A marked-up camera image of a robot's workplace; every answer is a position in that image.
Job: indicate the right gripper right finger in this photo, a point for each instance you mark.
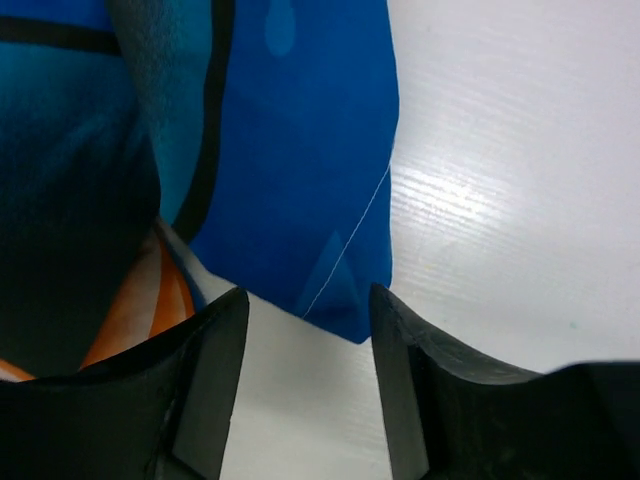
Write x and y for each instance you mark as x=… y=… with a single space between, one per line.
x=453 y=412

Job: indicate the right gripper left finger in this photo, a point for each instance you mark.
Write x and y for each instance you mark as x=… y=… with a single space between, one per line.
x=160 y=410

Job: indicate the blue Mickey cloth placemat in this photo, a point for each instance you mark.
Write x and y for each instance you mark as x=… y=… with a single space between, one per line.
x=253 y=135

